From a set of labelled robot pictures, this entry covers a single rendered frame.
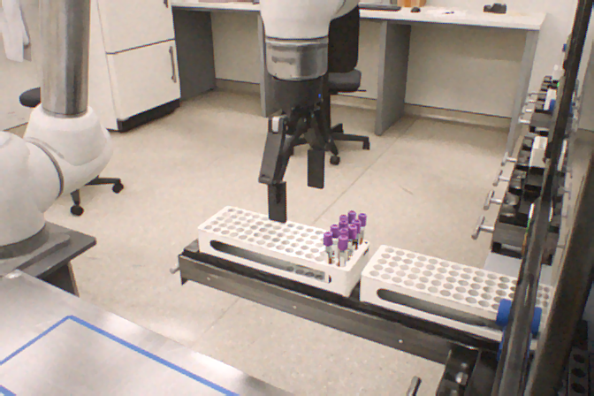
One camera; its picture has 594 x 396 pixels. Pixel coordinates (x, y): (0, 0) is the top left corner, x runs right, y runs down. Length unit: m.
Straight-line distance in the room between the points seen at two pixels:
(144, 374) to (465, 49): 3.85
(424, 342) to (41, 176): 0.86
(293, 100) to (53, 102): 0.67
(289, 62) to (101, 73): 3.46
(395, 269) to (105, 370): 0.44
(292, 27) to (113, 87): 3.42
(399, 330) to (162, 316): 1.45
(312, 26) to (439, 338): 0.48
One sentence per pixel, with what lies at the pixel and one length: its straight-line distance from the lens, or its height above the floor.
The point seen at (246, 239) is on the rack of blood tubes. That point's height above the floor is 0.86.
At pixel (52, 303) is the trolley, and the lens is 0.90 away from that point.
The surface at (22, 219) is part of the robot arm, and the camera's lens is 1.22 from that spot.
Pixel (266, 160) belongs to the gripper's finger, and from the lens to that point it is 0.74.
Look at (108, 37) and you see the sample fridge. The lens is 3.99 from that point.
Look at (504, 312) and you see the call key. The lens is 0.57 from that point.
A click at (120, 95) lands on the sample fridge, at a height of 0.31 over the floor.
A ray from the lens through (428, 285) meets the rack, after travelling 0.79.
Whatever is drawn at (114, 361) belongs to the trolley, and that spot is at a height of 0.82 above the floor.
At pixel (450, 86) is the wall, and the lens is 4.37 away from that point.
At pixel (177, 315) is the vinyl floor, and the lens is 2.13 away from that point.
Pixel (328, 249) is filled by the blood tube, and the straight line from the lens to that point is 0.80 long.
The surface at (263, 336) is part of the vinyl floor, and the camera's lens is 1.99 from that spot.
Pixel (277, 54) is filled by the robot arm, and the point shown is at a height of 1.19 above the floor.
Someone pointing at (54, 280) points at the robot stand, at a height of 0.64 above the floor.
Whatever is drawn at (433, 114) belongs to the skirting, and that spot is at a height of 0.03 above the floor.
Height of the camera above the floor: 1.33
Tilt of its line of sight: 27 degrees down
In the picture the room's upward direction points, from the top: straight up
